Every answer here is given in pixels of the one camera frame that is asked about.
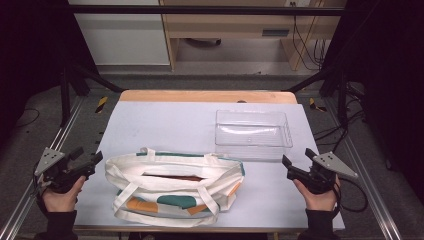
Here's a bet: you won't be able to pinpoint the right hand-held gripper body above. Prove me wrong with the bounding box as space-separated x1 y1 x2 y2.
286 151 360 195

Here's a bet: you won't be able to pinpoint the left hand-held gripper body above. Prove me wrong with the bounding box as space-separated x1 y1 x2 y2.
33 147 98 195

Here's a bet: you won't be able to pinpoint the person's right hand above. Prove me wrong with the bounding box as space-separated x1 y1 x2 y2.
292 176 342 212

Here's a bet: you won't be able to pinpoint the person's left hand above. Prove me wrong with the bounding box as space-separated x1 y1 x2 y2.
41 176 87 213

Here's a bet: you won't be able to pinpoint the clear plastic box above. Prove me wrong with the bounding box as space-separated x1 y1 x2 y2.
214 109 295 163

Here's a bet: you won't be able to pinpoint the yellow black tape strip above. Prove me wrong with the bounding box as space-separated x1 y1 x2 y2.
94 95 110 115
307 97 328 113

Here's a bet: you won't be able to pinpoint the black metal stand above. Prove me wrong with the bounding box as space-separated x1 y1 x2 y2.
59 62 125 127
283 65 350 127

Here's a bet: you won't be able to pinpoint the pale lilac table mat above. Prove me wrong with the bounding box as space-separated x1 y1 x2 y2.
74 101 346 232

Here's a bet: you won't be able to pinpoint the white canvas tote bag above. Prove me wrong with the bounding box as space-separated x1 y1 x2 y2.
104 146 246 229

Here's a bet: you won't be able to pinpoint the white cabinet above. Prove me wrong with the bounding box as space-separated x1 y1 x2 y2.
67 0 171 67

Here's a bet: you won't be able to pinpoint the black chair base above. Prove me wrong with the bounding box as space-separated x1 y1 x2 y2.
184 37 223 48

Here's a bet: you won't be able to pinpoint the wooden desk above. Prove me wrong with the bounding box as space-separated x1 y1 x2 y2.
159 0 348 72

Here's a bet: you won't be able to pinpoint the aluminium rail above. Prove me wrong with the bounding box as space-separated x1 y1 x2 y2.
323 97 404 240
0 96 85 240

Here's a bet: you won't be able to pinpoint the black floor cables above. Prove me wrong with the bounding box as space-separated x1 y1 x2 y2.
312 81 367 153

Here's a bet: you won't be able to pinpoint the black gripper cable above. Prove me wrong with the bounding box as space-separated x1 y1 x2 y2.
333 175 370 214

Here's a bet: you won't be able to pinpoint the thin black floor cable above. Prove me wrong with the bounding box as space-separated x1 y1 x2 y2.
15 107 41 128

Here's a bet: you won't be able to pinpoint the black hanging cables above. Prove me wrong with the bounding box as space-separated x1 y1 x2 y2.
290 1 330 72

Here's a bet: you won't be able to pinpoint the black horizontal frame bar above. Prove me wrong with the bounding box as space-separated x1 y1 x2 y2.
65 4 348 17

